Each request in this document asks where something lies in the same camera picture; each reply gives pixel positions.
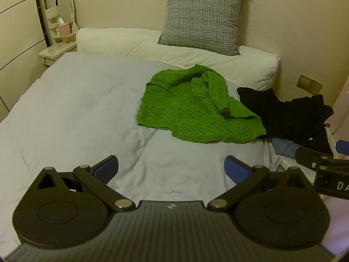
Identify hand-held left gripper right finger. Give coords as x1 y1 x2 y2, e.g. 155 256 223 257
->
208 155 312 212

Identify white vanity shelf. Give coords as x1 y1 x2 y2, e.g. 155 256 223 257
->
38 14 78 66

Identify blue cloth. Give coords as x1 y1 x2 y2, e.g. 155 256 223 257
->
271 138 299 158

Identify oval mirror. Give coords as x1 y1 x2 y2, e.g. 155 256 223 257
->
55 0 76 32

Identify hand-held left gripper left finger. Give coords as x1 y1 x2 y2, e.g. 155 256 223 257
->
35 155 136 212

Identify black garment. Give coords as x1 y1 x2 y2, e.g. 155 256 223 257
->
237 87 335 157

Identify beige wall socket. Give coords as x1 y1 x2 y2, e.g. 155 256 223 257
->
297 74 322 93

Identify grey plaid pillow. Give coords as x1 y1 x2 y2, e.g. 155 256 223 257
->
157 0 250 57

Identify white duvet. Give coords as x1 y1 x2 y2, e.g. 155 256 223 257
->
0 52 276 252

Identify green knit sweater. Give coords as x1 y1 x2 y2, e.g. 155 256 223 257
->
136 64 267 144

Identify cream wardrobe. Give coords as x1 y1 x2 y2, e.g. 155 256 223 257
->
0 0 50 121

